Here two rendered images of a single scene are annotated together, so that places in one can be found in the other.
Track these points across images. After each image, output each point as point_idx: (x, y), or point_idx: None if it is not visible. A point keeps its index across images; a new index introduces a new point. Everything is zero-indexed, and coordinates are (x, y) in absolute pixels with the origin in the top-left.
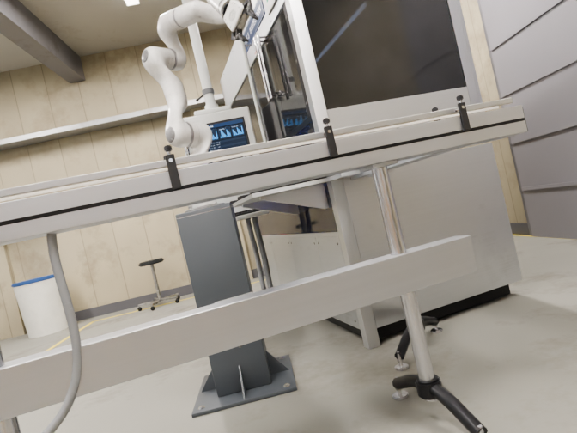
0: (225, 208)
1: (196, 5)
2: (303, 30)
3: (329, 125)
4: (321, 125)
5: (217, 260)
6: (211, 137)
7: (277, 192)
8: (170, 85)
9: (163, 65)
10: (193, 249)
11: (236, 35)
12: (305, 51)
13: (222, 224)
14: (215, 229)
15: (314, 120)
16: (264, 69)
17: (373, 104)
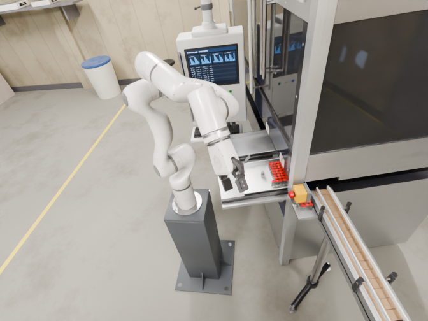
0: (200, 223)
1: (176, 94)
2: (316, 78)
3: (306, 167)
4: (298, 167)
5: (192, 241)
6: (194, 161)
7: (243, 206)
8: (155, 127)
9: (146, 113)
10: (176, 234)
11: (220, 178)
12: (309, 102)
13: (197, 228)
14: (192, 230)
15: (293, 160)
16: (263, 46)
17: (360, 149)
